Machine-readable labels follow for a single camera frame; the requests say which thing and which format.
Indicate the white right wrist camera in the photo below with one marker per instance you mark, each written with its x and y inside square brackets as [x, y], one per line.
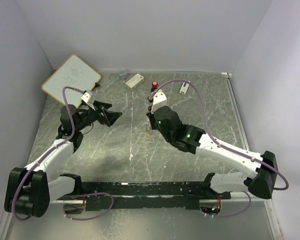
[159, 100]

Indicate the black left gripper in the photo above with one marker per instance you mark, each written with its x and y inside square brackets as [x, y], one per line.
[110, 117]

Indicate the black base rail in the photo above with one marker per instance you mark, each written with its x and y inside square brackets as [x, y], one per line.
[155, 195]

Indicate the white plastic clip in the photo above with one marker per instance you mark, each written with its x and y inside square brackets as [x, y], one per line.
[184, 87]

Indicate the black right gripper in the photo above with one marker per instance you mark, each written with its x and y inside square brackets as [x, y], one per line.
[151, 116]

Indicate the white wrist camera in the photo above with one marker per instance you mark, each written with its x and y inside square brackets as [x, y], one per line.
[159, 100]
[88, 97]

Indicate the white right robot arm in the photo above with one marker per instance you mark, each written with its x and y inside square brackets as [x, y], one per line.
[256, 172]

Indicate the white cardboard box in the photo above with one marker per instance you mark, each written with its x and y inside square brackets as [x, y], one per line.
[135, 81]

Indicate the wood framed whiteboard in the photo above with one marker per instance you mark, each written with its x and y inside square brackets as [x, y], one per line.
[74, 72]

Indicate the clear plastic cup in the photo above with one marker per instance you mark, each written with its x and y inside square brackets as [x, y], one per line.
[122, 72]

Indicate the white corner bracket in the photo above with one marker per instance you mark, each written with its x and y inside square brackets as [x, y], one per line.
[226, 74]

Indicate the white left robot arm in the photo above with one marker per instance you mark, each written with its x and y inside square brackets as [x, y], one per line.
[30, 189]

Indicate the silver keyring with keys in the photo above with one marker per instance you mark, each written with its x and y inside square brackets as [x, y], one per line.
[148, 127]

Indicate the red black stamp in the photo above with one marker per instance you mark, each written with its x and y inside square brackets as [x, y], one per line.
[154, 86]

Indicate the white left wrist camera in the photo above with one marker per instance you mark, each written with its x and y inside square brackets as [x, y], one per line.
[88, 97]

